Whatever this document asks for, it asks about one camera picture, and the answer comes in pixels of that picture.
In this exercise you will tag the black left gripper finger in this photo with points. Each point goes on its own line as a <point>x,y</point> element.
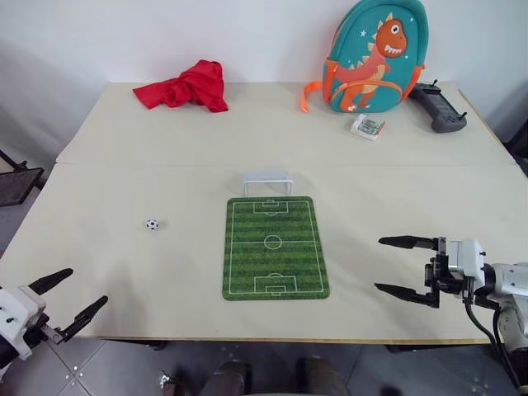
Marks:
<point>51,279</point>
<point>86,313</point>

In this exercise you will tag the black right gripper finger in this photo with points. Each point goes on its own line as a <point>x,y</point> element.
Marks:
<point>406,293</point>
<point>408,241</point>

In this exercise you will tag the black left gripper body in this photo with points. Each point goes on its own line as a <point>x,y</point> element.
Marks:
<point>43,330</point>

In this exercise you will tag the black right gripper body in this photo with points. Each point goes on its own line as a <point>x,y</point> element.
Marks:
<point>439,276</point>

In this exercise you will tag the miniature soccer ball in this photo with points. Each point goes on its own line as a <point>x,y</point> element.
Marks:
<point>152,224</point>

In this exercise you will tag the green football field mat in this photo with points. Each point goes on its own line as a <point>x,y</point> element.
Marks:
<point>274,251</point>

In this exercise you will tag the black metal rack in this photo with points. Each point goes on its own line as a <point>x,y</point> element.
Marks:
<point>16,185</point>

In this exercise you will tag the white green battery pack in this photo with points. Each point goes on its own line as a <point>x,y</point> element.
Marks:
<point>368,127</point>

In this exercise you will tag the dark grey remote controller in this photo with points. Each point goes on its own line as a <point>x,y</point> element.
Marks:
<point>443,111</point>

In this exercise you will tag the dark object beside table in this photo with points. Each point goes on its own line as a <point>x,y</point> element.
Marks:
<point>519,142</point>

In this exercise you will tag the small grey toy goal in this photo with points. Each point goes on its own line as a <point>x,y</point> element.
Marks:
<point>268,177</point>

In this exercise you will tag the teal dinosaur backpack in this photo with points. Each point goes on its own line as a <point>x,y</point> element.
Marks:
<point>371,49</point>

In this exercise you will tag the red crumpled cloth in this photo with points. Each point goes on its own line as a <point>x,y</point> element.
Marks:
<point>185,88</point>

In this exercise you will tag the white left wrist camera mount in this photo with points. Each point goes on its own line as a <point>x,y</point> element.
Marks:
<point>18,317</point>

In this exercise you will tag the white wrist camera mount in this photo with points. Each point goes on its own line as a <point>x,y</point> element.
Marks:
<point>18,317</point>
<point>468,257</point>

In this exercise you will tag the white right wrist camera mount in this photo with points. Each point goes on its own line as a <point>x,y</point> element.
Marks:
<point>468,257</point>

